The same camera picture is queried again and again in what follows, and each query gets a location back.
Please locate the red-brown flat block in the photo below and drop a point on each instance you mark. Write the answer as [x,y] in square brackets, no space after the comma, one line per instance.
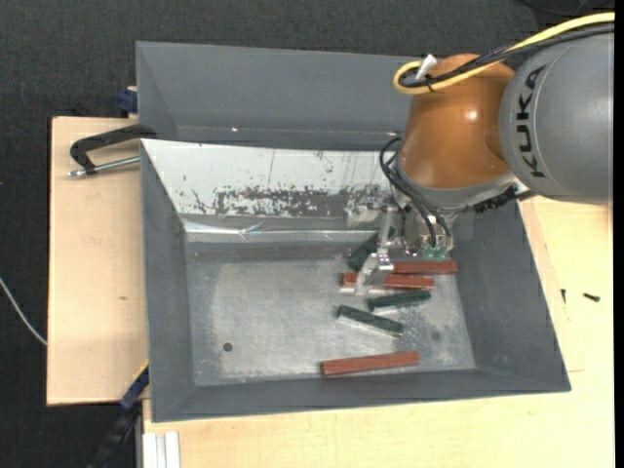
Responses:
[370,362]
[409,282]
[424,267]

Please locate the dark green flat block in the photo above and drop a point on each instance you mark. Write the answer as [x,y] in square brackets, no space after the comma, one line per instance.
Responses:
[361,257]
[400,299]
[370,320]

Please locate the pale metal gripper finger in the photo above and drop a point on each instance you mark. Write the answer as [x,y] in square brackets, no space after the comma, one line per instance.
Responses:
[369,276]

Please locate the grey metal bin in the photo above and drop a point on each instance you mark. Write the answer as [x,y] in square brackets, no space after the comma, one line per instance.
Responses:
[273,310]

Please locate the pale wood board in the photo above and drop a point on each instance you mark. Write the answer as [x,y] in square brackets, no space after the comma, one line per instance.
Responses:
[92,261]

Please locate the small black screw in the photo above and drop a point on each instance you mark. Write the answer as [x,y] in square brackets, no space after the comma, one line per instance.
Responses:
[591,298]

